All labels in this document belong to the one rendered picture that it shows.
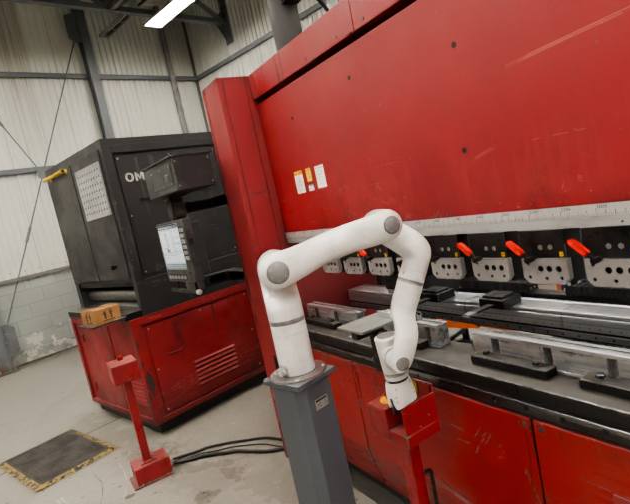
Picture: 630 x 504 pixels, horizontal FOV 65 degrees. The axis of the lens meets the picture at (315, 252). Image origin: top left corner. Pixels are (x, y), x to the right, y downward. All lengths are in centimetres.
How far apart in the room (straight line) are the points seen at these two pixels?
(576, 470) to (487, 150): 98
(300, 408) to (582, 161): 109
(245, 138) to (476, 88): 150
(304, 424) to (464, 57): 127
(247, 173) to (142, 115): 709
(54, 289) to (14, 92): 307
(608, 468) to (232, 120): 226
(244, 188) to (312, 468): 159
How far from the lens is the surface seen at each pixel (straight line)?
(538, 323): 207
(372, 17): 202
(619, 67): 145
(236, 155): 279
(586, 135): 149
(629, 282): 151
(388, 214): 158
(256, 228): 279
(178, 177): 282
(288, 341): 162
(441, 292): 233
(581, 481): 174
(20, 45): 944
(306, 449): 172
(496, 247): 171
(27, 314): 867
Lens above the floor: 157
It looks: 6 degrees down
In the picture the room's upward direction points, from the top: 12 degrees counter-clockwise
